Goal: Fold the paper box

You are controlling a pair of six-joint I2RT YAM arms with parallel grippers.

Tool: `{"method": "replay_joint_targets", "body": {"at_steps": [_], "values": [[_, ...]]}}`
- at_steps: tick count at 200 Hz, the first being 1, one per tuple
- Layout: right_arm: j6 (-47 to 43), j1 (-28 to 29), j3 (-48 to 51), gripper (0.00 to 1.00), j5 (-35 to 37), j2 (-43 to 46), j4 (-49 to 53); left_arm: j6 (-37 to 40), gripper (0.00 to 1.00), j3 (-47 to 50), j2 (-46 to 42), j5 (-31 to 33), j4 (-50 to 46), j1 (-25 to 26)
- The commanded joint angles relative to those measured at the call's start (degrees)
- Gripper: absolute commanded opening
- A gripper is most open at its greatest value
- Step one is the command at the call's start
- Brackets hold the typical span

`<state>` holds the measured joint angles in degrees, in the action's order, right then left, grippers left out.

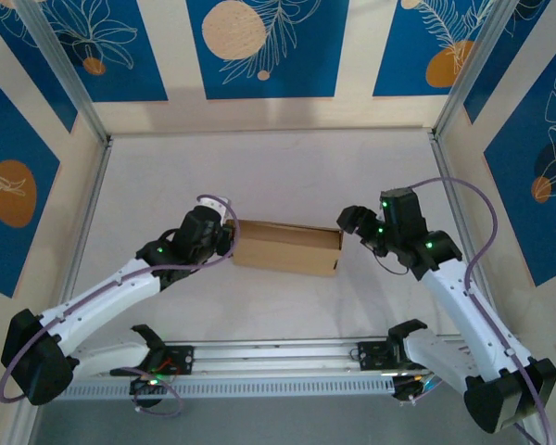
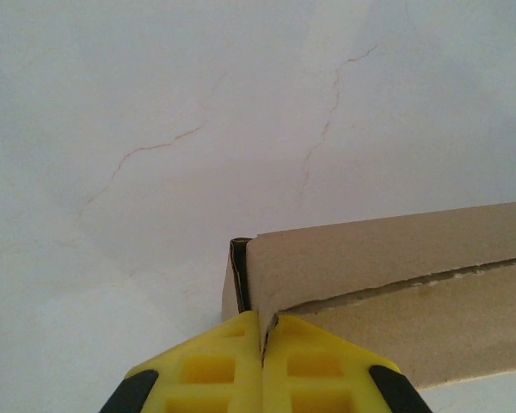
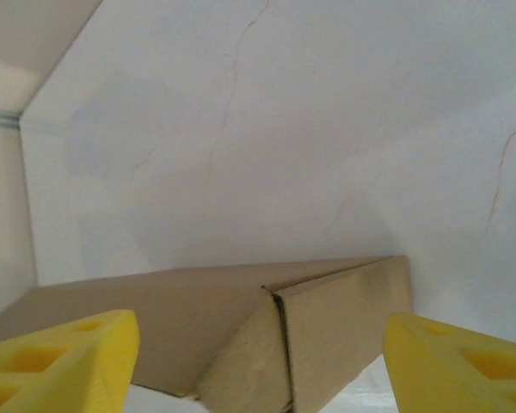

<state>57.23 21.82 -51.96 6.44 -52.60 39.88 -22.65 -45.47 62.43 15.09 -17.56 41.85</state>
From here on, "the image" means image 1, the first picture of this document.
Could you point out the aluminium mounting rail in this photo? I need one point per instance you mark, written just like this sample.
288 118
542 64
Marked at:
282 357

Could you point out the aluminium frame bar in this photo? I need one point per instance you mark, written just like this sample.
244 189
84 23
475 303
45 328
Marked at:
28 417

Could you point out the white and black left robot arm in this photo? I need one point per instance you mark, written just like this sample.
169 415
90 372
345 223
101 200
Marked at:
97 294

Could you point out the brown cardboard box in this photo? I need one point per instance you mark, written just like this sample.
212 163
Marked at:
287 250

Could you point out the black control board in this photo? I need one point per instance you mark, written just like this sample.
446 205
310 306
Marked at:
410 391
143 387

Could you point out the grey metal panel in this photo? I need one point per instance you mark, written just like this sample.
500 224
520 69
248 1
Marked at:
282 426

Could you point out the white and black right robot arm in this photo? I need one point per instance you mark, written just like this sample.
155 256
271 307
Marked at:
468 310

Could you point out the aluminium side rail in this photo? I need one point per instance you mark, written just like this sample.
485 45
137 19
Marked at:
441 157
95 185

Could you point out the aluminium frame post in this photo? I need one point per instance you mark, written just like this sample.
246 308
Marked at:
472 69
60 65

